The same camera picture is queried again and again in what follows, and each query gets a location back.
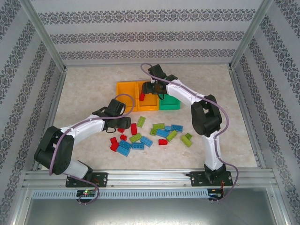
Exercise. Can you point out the small red lego brick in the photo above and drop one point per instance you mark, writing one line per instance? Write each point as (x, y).
(123, 137)

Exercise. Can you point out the small green lego brick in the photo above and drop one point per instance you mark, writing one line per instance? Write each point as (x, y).
(153, 132)
(188, 136)

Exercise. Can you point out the small blue lego brick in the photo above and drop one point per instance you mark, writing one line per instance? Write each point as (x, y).
(167, 128)

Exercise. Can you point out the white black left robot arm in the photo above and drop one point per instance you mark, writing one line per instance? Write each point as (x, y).
(86, 126)

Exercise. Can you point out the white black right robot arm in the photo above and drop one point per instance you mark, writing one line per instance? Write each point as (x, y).
(212, 152)

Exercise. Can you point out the orange plastic bin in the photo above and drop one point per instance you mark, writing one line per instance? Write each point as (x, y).
(125, 90)
(150, 103)

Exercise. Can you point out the red stacked lego piece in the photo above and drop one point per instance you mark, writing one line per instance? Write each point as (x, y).
(114, 146)

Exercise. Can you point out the green plastic bin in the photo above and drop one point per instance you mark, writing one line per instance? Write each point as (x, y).
(170, 103)

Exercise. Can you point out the small circuit board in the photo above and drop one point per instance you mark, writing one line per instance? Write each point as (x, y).
(86, 193)
(215, 196)

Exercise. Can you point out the grey metal panel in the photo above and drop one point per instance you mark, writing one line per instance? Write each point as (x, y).
(150, 213)

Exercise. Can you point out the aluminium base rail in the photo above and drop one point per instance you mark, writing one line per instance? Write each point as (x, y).
(150, 178)

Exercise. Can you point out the aluminium side rail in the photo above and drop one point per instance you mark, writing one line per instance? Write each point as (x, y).
(238, 93)
(53, 105)

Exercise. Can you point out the aluminium corner post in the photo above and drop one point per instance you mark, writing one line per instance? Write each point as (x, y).
(46, 37)
(249, 35)

